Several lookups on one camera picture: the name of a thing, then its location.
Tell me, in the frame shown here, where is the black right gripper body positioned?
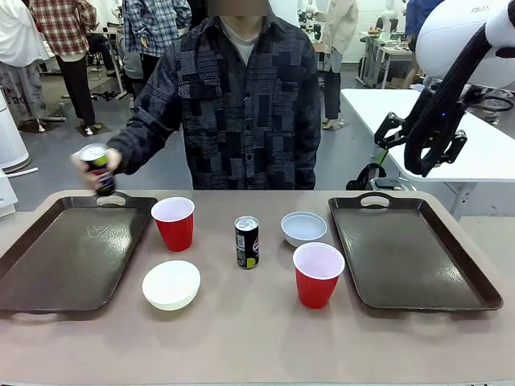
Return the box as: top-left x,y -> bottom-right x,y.
404,82 -> 468,140

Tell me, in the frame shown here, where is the black drink can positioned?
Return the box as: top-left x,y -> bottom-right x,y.
234,216 -> 261,271
76,143 -> 117,198

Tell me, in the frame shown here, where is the person's right forearm patchwork sleeve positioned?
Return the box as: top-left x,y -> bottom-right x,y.
106,107 -> 187,176

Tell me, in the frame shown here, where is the person's right hand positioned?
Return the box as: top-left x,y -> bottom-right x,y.
70,146 -> 122,178

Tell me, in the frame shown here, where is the white side table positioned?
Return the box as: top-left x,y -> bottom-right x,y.
340,88 -> 515,221

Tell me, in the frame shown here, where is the black office chair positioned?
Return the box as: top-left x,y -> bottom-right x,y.
344,163 -> 419,192

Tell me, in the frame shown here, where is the background grey workbench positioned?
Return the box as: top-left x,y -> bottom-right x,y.
356,28 -> 416,90

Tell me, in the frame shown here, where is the bystander in beige coat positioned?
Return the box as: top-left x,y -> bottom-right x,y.
320,0 -> 360,130

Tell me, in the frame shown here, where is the bystander in blue top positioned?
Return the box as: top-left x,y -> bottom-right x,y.
403,0 -> 443,90

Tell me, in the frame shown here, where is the brown plastic serving tray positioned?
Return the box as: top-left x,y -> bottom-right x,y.
0,191 -> 159,315
328,191 -> 505,313

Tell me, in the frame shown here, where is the light blue bowl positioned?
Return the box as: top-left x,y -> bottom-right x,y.
280,211 -> 328,248

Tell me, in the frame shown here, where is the person in patchwork shirt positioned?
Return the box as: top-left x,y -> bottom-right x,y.
132,0 -> 323,191

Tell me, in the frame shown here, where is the red plastic party cup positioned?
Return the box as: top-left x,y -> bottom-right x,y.
150,196 -> 196,253
292,242 -> 346,310

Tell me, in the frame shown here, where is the bystander in blue plaid shirt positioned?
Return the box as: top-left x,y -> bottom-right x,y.
122,0 -> 193,104

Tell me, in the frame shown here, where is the white ceramic bowl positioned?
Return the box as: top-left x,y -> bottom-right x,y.
141,260 -> 201,311

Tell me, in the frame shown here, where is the bystander in red plaid shirt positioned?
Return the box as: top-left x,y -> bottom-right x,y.
28,0 -> 100,137

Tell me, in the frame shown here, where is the white air purifier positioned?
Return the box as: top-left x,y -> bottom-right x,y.
0,86 -> 31,173

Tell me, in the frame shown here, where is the bystander in white top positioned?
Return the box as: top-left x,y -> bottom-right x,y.
0,0 -> 50,133

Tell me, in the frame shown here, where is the white box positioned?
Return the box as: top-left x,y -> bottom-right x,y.
0,168 -> 19,219

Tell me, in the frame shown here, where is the black corrugated cable hose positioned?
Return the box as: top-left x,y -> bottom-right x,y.
403,19 -> 495,179

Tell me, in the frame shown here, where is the black cable loop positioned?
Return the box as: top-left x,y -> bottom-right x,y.
466,85 -> 514,122

